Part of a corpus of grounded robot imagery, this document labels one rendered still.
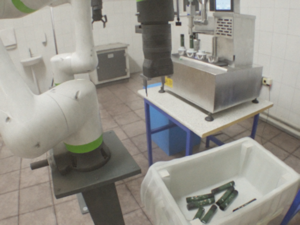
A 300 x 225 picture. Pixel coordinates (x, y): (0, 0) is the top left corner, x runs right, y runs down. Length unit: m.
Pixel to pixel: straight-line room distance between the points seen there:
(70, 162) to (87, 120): 0.15
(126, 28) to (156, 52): 4.50
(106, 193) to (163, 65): 0.45
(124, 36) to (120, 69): 1.00
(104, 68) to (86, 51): 3.07
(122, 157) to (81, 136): 0.16
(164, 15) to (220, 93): 0.78
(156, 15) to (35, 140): 0.38
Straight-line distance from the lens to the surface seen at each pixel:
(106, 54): 4.17
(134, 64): 5.17
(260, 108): 1.47
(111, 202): 0.76
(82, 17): 1.14
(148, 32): 0.50
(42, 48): 4.67
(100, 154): 0.62
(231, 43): 1.30
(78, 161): 0.62
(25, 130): 0.45
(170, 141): 2.05
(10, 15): 0.72
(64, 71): 1.21
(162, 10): 0.49
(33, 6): 0.62
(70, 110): 0.50
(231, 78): 1.23
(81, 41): 1.14
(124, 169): 0.61
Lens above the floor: 1.31
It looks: 26 degrees down
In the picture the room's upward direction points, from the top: 3 degrees counter-clockwise
